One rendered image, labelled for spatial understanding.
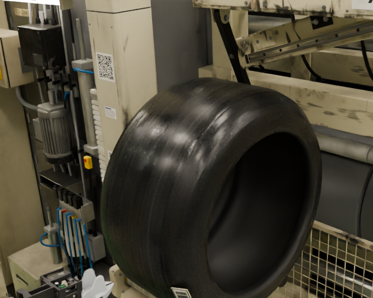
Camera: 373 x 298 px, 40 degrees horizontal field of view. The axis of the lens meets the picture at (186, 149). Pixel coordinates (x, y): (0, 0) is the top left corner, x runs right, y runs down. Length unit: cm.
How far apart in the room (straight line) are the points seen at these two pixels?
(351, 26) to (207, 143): 50
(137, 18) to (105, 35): 9
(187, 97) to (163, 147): 15
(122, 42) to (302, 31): 48
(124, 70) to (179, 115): 29
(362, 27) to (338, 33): 7
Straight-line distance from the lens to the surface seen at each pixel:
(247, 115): 114
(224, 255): 160
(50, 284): 106
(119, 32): 136
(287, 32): 148
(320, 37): 141
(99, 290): 112
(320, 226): 162
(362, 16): 120
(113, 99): 143
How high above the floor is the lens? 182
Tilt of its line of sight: 22 degrees down
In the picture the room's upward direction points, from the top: 3 degrees counter-clockwise
